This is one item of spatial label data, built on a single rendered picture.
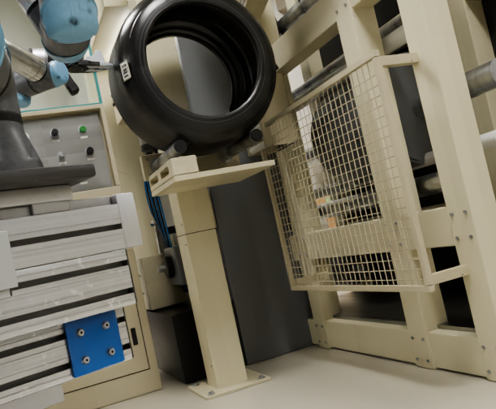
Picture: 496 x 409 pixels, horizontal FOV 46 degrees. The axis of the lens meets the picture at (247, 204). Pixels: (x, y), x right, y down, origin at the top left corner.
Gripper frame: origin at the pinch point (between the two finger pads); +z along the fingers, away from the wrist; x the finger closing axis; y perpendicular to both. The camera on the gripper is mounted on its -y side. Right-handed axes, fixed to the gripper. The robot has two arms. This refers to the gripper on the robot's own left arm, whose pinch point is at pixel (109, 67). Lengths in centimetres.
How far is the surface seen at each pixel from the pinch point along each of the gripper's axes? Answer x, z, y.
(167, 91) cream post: 27.3, 26.9, 0.3
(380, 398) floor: -40, 64, -115
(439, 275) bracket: -59, 76, -79
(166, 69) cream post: 27.4, 27.2, 9.3
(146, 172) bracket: 24.6, 14.7, -32.4
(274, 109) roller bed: 20, 70, -9
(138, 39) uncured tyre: -11.9, 8.0, 5.6
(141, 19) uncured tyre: -11.6, 9.8, 12.7
